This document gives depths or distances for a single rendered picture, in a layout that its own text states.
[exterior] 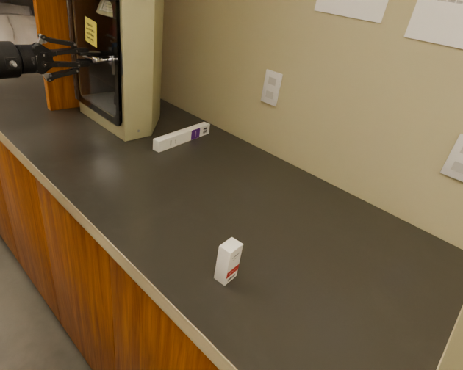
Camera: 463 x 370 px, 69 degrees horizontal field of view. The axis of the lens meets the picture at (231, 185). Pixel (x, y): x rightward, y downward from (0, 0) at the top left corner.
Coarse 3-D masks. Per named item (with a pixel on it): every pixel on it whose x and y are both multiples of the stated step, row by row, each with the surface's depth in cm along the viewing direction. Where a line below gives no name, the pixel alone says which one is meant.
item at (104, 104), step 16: (80, 0) 107; (96, 0) 101; (112, 0) 95; (80, 16) 110; (96, 16) 103; (112, 16) 97; (80, 32) 113; (112, 32) 100; (96, 48) 109; (112, 48) 102; (96, 64) 112; (112, 64) 105; (80, 80) 123; (96, 80) 115; (112, 80) 107; (80, 96) 127; (96, 96) 118; (112, 96) 110; (96, 112) 122; (112, 112) 113
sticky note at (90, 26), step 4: (88, 20) 107; (88, 24) 108; (92, 24) 106; (88, 28) 108; (92, 28) 107; (96, 28) 105; (88, 32) 109; (92, 32) 108; (96, 32) 106; (88, 36) 110; (92, 36) 108; (96, 36) 106; (88, 40) 111; (92, 40) 109; (96, 40) 107; (92, 44) 110; (96, 44) 108
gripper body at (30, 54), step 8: (24, 48) 90; (32, 48) 93; (40, 48) 94; (24, 56) 90; (32, 56) 91; (40, 56) 95; (24, 64) 90; (32, 64) 92; (40, 64) 96; (24, 72) 92; (32, 72) 94; (40, 72) 96
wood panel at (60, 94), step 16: (32, 0) 113; (48, 0) 113; (64, 0) 117; (48, 16) 116; (64, 16) 119; (48, 32) 118; (64, 32) 121; (48, 48) 120; (64, 80) 129; (48, 96) 128; (64, 96) 132
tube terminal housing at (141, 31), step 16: (128, 0) 96; (144, 0) 99; (160, 0) 112; (128, 16) 98; (144, 16) 101; (160, 16) 115; (128, 32) 100; (144, 32) 104; (160, 32) 119; (128, 48) 102; (144, 48) 106; (160, 48) 123; (128, 64) 104; (144, 64) 109; (160, 64) 127; (128, 80) 107; (144, 80) 111; (160, 80) 132; (128, 96) 110; (144, 96) 114; (128, 112) 112; (144, 112) 117; (112, 128) 120; (128, 128) 115; (144, 128) 120
